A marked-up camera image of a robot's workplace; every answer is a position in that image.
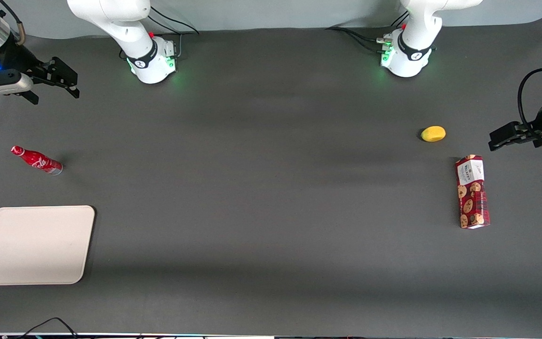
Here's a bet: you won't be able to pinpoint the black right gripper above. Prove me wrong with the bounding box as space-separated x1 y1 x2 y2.
0 43 80 105

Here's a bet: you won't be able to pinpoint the red coke bottle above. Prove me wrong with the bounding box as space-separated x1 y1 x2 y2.
11 145 64 176

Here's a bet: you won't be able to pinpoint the beige plastic tray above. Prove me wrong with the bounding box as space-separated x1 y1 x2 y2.
0 205 96 286

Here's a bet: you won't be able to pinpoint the red cookie box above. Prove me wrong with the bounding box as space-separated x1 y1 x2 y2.
455 154 491 229

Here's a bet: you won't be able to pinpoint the yellow mango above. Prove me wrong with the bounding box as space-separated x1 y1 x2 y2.
421 126 446 142

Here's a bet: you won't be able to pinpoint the dark grey table mat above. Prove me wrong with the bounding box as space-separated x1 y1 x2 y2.
0 17 542 338

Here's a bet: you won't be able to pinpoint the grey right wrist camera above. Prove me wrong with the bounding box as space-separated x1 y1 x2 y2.
0 73 34 100

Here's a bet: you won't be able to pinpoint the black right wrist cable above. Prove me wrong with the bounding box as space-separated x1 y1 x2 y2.
0 0 26 46

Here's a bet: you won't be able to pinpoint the black right base cables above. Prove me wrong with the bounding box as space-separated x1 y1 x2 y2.
120 6 200 61

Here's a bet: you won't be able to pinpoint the black base cables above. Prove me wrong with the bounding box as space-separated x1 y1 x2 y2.
325 10 410 55
120 6 200 61

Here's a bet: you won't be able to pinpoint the black left base cables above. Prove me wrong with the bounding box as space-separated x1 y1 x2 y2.
325 10 410 55

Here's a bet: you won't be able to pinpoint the black cable at table edge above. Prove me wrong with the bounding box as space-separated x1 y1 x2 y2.
17 317 80 339

